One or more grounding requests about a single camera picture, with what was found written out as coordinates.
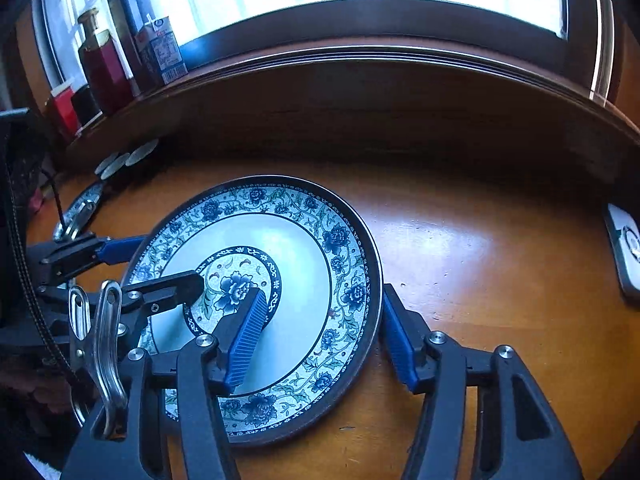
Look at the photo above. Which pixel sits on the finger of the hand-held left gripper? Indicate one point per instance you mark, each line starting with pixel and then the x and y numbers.
pixel 120 249
pixel 170 290

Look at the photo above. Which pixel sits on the white flat device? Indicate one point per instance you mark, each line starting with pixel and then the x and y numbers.
pixel 622 260

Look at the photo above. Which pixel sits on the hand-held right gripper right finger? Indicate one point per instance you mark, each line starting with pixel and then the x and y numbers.
pixel 397 345

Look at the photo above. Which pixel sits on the red box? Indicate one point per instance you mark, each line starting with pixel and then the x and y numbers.
pixel 65 107

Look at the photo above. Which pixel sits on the white fluffy rug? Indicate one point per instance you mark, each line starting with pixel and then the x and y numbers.
pixel 42 467

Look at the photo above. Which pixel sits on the metal spring clip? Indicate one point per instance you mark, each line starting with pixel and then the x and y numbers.
pixel 107 340
pixel 75 220

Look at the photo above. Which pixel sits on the dark bowl pale inside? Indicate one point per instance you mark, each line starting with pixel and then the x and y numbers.
pixel 119 162
pixel 142 152
pixel 104 172

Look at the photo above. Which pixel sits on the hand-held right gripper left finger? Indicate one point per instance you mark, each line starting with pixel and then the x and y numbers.
pixel 247 335

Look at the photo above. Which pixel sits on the red bottle gold cap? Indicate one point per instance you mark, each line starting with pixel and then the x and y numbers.
pixel 102 70

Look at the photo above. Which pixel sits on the large blue floral plate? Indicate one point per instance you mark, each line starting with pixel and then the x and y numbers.
pixel 300 270

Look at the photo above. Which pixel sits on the black jar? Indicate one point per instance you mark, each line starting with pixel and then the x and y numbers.
pixel 87 102

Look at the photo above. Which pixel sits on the milk carton with straw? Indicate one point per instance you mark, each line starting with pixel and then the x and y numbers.
pixel 162 52

